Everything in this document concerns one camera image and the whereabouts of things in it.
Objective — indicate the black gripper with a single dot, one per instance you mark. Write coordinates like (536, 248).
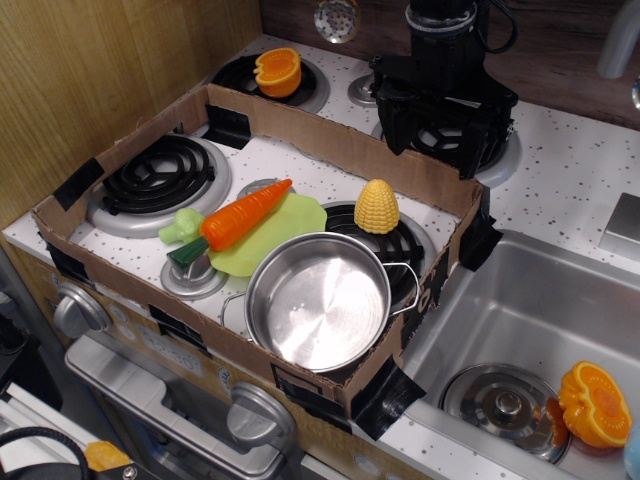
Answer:
(443, 79)

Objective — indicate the orange toy carrot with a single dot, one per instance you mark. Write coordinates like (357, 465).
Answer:
(224, 228)

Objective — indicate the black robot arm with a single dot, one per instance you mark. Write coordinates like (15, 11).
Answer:
(452, 13)

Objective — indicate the back right black burner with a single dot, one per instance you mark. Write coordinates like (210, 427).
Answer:
(501, 165)

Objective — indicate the black burner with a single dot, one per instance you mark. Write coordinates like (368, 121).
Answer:
(406, 249)
(501, 165)
(311, 95)
(142, 196)

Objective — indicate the silver stovetop knob back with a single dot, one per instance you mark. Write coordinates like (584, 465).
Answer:
(359, 92)

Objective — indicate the silver stovetop knob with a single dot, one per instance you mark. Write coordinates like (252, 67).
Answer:
(257, 189)
(200, 280)
(359, 92)

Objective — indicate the yellow toy corn cob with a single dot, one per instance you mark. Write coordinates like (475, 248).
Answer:
(376, 210)

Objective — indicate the front right black burner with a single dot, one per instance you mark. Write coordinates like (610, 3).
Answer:
(406, 249)

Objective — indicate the hanging metal strainer spoon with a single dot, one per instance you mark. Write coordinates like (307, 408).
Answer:
(337, 21)

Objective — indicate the orange toy pumpkin half on burner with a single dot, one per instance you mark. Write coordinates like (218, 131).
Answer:
(278, 72)

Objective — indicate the silver stovetop knob middle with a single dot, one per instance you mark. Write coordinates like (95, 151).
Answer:
(257, 189)

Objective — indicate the stainless steel sink basin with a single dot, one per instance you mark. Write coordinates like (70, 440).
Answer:
(534, 306)

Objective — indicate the silver faucet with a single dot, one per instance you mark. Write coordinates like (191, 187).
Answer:
(620, 42)

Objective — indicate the back left black burner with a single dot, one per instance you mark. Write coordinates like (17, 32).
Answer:
(311, 95)

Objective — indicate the stainless steel pot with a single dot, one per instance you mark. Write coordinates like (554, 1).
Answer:
(320, 301)

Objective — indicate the silver faucet base block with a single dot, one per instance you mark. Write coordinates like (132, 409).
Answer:
(621, 234)

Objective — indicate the green toy broccoli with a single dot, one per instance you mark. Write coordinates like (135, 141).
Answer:
(184, 228)

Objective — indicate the cardboard fence with black tape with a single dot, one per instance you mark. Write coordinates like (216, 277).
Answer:
(377, 393)

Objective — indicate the silver stovetop knob front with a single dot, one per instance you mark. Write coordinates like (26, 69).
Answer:
(200, 280)

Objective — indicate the steel pot lid in sink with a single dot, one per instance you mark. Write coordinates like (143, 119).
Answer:
(512, 404)

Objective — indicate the front left black burner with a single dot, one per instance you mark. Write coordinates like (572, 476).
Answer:
(142, 196)

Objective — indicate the orange toy pumpkin half in sink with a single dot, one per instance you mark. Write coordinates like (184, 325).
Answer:
(593, 406)

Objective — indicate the right silver oven knob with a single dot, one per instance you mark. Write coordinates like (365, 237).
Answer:
(256, 418)

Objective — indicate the silver oven knob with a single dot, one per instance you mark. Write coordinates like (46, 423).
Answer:
(256, 418)
(78, 313)

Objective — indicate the left silver oven knob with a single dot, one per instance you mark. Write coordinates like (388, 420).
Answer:
(78, 313)

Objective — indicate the orange object bottom left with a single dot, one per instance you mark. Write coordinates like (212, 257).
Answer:
(103, 455)

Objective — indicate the silver oven door handle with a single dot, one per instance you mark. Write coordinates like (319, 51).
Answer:
(183, 436)

